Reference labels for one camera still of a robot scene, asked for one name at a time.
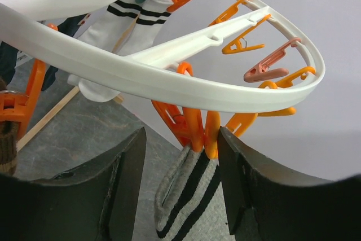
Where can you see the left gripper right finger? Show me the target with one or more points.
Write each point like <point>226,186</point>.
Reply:
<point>266,200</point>

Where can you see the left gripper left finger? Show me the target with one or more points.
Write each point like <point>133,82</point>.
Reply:
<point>96,200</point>

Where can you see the brown striped sock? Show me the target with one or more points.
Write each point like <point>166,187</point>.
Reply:
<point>9,132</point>

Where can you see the white round sock hanger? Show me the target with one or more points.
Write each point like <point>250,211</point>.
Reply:
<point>145,73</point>

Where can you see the orange clip on grey sock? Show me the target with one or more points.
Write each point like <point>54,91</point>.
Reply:
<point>174,120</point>

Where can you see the pink clothes clip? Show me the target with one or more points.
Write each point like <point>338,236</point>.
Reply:
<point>262,72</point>

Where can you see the white sock black stripes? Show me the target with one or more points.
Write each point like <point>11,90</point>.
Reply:
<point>128,26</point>

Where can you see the dark navy sock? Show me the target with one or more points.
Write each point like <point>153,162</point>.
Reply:
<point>9,54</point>

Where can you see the wooden drying rack frame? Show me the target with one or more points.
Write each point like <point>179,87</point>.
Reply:
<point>67,98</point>

